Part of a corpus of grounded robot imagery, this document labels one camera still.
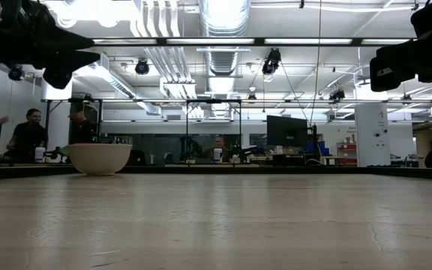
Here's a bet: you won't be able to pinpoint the black ceiling spotlight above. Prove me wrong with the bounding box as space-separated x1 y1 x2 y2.
328 88 347 102
134 58 150 76
7 65 25 82

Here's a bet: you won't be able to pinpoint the silver ceiling air duct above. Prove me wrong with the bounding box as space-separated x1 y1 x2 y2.
199 0 253 117

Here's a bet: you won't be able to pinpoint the white pillar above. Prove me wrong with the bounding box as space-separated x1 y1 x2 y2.
354 103 392 168

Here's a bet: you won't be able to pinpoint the blue storage bins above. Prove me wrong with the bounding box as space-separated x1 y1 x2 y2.
307 140 332 157

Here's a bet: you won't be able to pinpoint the black table edge rail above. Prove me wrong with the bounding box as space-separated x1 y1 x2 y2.
0 166 432 182

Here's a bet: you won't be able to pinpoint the black background station frame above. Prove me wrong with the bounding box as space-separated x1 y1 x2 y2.
184 98 243 162
40 97 104 158

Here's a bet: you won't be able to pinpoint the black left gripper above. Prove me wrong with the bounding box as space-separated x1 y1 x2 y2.
0 20 101 90

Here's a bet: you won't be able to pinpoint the beige bowl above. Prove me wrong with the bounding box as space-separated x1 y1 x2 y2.
67 143 134 176

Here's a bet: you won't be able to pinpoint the large black monitor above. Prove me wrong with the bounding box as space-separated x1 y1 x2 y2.
266 114 309 149

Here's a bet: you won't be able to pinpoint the black overhead frame bar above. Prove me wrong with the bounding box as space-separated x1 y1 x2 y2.
91 36 419 47

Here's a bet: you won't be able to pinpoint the red storage shelf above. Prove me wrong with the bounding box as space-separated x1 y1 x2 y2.
336 141 358 166

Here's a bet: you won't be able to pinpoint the thin hanging cable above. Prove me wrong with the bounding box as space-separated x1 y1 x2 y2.
308 0 323 125

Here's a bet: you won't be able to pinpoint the wooden cabinet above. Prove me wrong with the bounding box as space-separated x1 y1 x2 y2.
414 127 432 169

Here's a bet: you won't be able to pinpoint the black overhead camera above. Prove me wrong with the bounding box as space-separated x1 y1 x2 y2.
261 47 282 76

